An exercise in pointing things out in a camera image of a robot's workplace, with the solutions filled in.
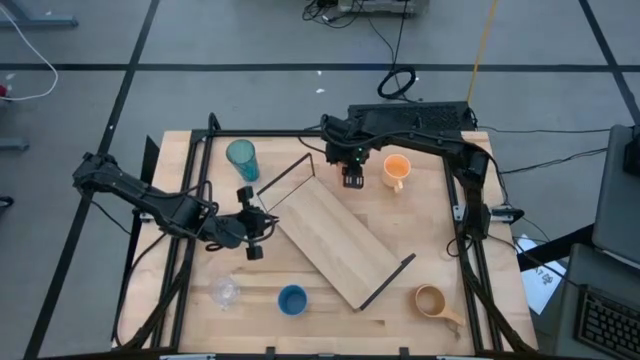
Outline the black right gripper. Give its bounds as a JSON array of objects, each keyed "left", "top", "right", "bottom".
[{"left": 325, "top": 142, "right": 374, "bottom": 190}]

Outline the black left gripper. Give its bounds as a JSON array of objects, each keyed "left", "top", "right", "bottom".
[{"left": 235, "top": 185, "right": 280, "bottom": 262}]

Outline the cream mug with handle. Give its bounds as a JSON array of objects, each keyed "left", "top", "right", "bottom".
[{"left": 382, "top": 153, "right": 413, "bottom": 194}]

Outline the teal faceted plastic tumbler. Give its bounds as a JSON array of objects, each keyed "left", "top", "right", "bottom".
[{"left": 225, "top": 138, "right": 261, "bottom": 183}]

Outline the blue plastic cup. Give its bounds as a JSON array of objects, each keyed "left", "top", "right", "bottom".
[{"left": 277, "top": 283, "right": 310, "bottom": 317}]

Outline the clear glass mug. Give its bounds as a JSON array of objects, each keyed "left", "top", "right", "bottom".
[{"left": 208, "top": 275, "right": 241, "bottom": 311}]

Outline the wooden bowl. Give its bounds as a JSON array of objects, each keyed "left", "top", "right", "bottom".
[{"left": 413, "top": 283, "right": 467, "bottom": 342}]

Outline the wooden shelf with black legs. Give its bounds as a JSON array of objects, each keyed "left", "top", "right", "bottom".
[{"left": 256, "top": 152, "right": 417, "bottom": 312}]

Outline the black computer case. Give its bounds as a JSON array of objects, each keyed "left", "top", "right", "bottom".
[{"left": 348, "top": 101, "right": 475, "bottom": 132}]

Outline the gray power strip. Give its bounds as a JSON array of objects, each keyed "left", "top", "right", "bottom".
[{"left": 337, "top": 0, "right": 417, "bottom": 15}]

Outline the white paper sheet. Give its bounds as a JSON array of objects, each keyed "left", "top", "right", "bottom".
[{"left": 514, "top": 234, "right": 569, "bottom": 316}]

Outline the gray open laptop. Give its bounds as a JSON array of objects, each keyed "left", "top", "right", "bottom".
[{"left": 552, "top": 243, "right": 640, "bottom": 360}]

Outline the gray closed laptop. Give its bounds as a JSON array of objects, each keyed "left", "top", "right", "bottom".
[{"left": 591, "top": 123, "right": 640, "bottom": 271}]

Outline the black device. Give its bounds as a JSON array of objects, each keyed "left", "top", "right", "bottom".
[{"left": 622, "top": 127, "right": 640, "bottom": 177}]

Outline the gray metal stand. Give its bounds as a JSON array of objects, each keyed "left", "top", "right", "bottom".
[{"left": 0, "top": 0, "right": 80, "bottom": 29}]

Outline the coiled black cable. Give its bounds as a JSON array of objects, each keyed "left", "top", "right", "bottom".
[{"left": 376, "top": 65, "right": 418, "bottom": 100}]

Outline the yellow cable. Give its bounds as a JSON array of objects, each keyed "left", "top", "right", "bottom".
[{"left": 466, "top": 0, "right": 500, "bottom": 105}]

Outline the white cable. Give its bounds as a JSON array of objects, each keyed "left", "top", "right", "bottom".
[{"left": 0, "top": 4, "right": 60, "bottom": 103}]

